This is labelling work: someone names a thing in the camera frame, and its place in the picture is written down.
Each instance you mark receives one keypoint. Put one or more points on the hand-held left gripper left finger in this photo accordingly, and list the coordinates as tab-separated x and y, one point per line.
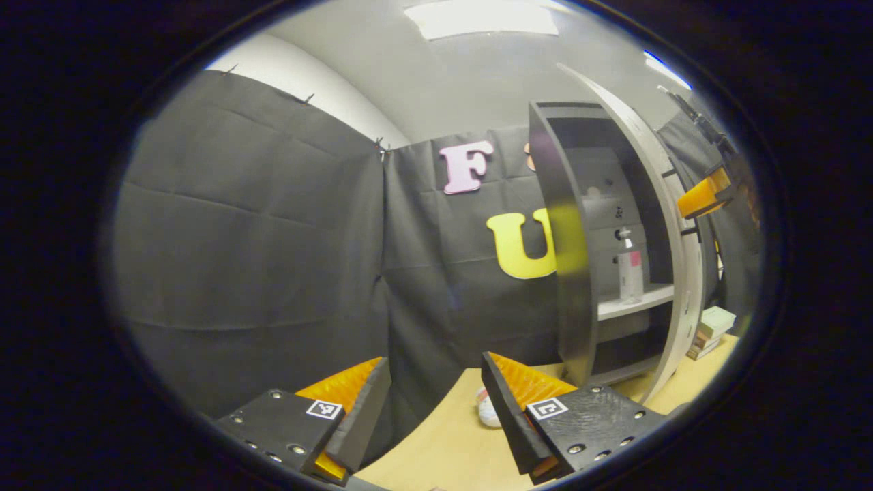
361	423

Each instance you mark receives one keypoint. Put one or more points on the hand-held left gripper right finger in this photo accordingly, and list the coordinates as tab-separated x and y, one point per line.
511	423

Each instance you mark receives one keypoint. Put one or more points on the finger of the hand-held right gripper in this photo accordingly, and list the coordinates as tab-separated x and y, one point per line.
699	198

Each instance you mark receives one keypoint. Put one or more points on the beige cabinet door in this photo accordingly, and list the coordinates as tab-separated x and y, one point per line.
690	300

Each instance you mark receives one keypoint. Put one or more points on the clear bottle with pink label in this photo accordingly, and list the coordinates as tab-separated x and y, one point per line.
629	279

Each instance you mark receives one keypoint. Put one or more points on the grey cabinet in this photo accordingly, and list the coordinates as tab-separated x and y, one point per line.
576	327

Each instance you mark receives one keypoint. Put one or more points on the white plush toy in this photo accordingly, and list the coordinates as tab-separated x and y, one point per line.
489	412

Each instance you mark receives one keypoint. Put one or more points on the green book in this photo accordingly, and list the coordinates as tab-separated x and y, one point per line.
717	319

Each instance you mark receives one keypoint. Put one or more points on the small ceiling light panel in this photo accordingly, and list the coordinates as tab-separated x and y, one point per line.
668	70

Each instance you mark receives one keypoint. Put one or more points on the brown book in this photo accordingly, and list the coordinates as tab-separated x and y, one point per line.
706	339

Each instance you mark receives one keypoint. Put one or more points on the black backdrop cloth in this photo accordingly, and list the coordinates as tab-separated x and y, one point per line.
239	239

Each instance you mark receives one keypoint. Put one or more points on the large ceiling light panel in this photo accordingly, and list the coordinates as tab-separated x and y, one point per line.
477	17

